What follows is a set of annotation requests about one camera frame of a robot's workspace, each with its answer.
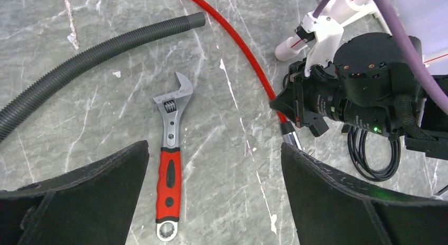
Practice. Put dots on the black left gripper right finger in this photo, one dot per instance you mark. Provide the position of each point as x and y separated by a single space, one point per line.
332 207

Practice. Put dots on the red cable lock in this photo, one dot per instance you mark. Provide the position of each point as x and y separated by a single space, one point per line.
245 51

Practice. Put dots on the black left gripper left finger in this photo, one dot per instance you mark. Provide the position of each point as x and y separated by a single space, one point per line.
93 204

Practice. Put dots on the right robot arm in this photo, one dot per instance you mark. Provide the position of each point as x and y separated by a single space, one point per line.
383 108

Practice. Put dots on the red handled adjustable wrench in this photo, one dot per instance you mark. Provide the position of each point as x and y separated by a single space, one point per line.
169 185

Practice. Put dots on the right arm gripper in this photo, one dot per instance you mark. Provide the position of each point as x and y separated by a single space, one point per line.
306 101

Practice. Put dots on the white PVC pipe frame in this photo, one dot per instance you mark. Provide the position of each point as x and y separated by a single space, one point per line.
344 12

